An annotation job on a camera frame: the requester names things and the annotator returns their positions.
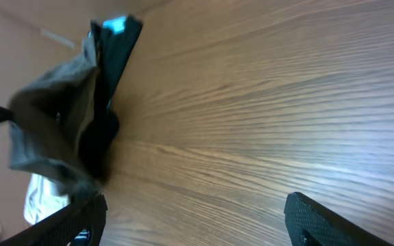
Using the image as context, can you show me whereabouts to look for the black garment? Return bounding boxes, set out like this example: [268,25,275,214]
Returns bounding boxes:
[79,16,143,182]

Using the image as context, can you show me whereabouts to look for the light blue garment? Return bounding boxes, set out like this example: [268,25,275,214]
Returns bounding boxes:
[102,16,127,34]

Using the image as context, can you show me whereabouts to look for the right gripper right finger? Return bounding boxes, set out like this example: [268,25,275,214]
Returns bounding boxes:
[284,192,391,246]

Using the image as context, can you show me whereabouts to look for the grey shorts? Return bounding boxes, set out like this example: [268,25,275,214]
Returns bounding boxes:
[9,36,99,195]

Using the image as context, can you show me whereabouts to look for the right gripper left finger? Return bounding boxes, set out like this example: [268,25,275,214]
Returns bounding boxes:
[0,192,107,246]

